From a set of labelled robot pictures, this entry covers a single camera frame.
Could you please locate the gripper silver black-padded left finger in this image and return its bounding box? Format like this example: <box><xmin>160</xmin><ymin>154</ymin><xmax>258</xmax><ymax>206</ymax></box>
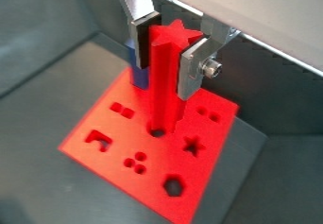
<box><xmin>120</xmin><ymin>0</ymin><xmax>161</xmax><ymax>69</ymax></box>

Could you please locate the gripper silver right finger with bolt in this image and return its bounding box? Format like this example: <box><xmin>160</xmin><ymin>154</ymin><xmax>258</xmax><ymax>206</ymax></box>
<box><xmin>177</xmin><ymin>14</ymin><xmax>241</xmax><ymax>100</ymax></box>

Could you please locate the blue rectangular peg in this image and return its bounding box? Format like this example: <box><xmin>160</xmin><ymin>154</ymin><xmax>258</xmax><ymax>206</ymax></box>
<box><xmin>125</xmin><ymin>38</ymin><xmax>150</xmax><ymax>91</ymax></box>

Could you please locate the red block with shaped holes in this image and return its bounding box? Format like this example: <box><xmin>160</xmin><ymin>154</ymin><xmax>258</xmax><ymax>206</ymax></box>
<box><xmin>58</xmin><ymin>70</ymin><xmax>238</xmax><ymax>224</ymax></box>

